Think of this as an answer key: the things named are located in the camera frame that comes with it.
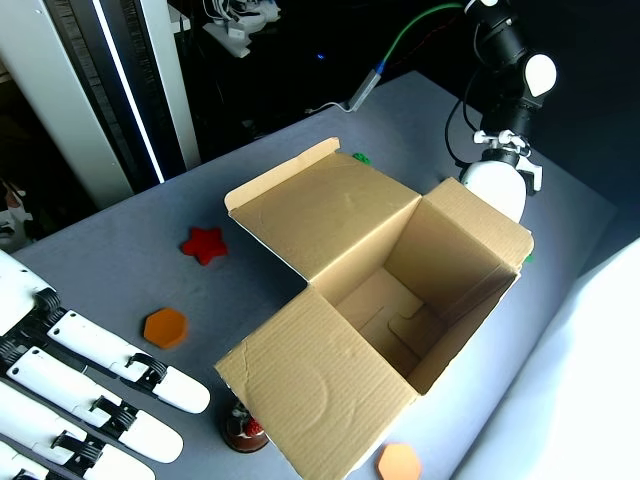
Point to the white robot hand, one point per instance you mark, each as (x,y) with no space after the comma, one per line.
(497,187)
(40,400)

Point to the cardboard box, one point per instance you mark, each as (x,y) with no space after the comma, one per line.
(320,225)

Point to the chocolate toy cupcake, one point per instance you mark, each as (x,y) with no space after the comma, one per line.
(245,440)

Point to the grey table cloth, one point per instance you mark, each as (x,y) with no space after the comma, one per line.
(125,280)

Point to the white machine part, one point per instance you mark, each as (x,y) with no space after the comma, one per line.
(10,222)

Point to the red star block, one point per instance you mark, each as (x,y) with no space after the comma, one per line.
(205,245)

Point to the pale orange hexagon block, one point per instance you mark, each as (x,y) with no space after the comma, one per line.
(398,462)

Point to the white plastic parts pile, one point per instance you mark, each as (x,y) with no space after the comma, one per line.
(235,37)

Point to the white upright panel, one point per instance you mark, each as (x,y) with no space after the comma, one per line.
(30,75)
(170,75)

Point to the white light strip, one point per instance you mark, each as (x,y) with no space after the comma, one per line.
(127,82)

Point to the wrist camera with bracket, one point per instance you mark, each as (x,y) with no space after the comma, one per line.
(535,175)

